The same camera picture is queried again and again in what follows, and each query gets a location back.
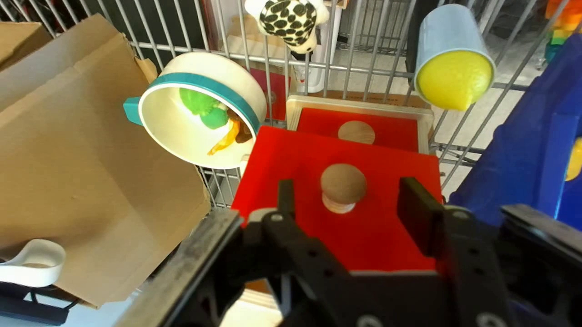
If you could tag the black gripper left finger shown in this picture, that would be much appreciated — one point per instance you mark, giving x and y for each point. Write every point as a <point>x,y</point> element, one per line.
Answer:
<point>285,198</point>

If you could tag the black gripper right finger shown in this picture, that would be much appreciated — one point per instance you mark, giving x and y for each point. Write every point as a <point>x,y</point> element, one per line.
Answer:
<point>424,220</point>

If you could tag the red drawer with wooden knob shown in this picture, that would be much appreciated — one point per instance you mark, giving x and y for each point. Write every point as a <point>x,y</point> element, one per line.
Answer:
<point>387,129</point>
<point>375,236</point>

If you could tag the orange brown toy food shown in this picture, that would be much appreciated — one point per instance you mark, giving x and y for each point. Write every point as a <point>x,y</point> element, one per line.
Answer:
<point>227,138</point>

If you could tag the blue plastic bin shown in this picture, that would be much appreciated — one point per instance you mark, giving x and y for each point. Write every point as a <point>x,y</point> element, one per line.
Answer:
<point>520,169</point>

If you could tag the green toy vegetable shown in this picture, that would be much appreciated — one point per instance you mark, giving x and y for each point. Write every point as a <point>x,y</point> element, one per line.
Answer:
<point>202,107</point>

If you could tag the light blue tube yellow cap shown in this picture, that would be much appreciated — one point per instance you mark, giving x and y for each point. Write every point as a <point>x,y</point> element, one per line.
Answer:
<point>451,74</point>

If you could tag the black white spotted toy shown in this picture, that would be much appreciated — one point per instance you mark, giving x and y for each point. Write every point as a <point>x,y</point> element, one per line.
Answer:
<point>289,20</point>

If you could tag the brown cardboard box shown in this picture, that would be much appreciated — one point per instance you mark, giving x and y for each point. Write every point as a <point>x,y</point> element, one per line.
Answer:
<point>78,163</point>

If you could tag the silver edged mount plate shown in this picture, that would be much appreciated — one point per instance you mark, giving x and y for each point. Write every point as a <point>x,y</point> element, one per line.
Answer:
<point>175,272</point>

